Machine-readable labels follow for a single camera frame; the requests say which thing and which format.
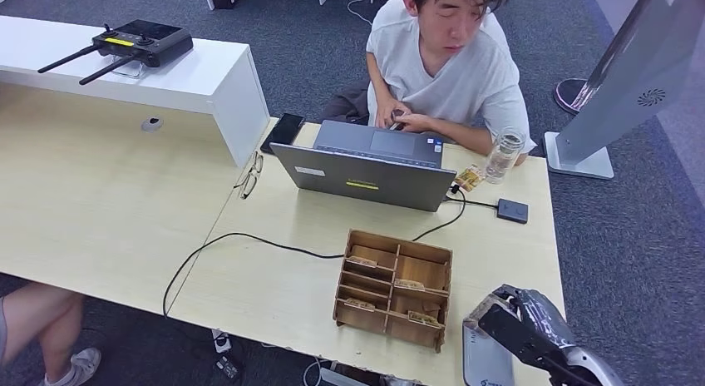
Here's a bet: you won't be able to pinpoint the person's right hand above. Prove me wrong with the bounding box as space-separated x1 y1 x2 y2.
375 96 412 131

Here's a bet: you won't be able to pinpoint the person's left hand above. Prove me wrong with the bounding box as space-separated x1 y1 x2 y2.
393 111 437 135

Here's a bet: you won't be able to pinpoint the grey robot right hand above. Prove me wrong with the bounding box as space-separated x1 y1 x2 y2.
492 284 579 352

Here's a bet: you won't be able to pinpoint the person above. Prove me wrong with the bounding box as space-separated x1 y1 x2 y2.
322 0 538 167

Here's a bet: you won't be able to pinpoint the wooden card organizer box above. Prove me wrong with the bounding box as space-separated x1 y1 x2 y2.
333 230 454 354

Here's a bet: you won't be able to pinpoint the person's leg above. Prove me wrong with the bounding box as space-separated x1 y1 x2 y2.
0 281 86 384

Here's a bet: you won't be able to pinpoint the grey laptop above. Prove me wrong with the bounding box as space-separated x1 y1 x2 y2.
269 119 458 213

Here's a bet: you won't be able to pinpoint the clear glass bottle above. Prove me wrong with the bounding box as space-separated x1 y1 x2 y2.
482 126 526 185

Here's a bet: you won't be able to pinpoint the black smartphone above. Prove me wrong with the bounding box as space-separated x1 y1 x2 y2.
259 112 306 156

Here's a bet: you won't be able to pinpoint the round chrome stand base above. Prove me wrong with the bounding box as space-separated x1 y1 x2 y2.
552 77 589 116

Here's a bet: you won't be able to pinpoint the black-rimmed eyeglasses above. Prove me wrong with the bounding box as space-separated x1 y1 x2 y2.
233 150 265 201

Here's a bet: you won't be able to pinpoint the white desk shelf riser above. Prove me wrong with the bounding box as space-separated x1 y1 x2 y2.
0 14 271 170

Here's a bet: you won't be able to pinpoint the grey kiosk display stand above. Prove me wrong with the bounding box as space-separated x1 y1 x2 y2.
544 0 705 181

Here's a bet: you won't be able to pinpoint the black remote controller with antennas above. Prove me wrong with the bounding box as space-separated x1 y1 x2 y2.
36 18 195 87

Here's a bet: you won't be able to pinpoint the clear acrylic stand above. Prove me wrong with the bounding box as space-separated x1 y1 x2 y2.
107 57 149 81

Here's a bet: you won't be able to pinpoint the white power strip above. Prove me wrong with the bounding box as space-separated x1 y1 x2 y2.
211 329 233 355

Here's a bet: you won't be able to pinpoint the black power adapter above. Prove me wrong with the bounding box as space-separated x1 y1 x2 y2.
214 355 239 381

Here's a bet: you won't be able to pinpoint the white sneaker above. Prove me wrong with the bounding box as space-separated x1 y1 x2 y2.
38 347 102 386

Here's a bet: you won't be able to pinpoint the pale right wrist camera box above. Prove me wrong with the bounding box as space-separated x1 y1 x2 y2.
463 293 555 369

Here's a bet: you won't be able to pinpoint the short black reader cable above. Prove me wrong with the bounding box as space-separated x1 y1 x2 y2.
443 193 500 210

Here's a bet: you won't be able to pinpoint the long black power cable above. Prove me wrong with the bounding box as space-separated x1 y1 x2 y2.
162 184 467 319

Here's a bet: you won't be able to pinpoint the white floor cable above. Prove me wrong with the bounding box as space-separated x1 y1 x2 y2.
301 357 326 386

